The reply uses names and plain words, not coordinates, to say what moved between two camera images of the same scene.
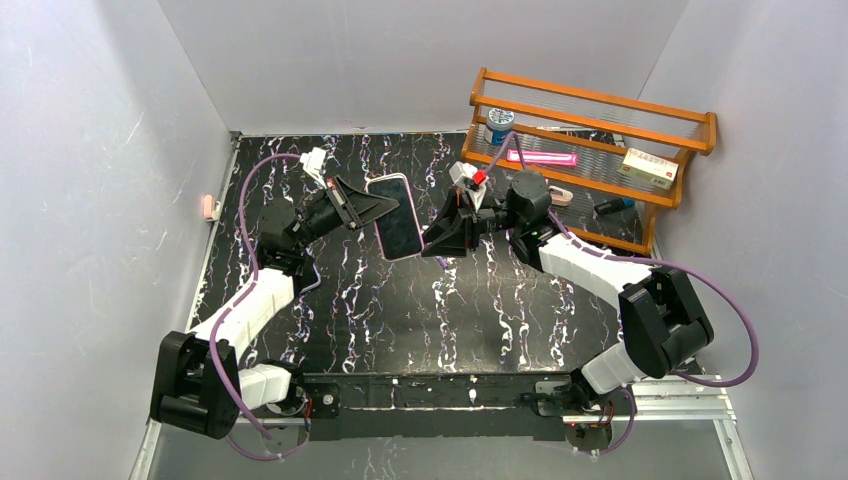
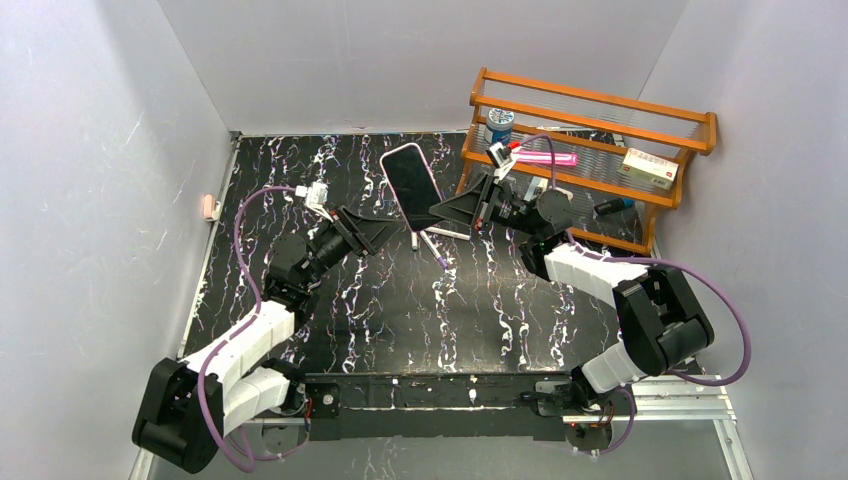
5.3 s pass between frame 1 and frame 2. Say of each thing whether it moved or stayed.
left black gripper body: moved
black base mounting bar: stayed
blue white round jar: stayed
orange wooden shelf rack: stayed
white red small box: stayed
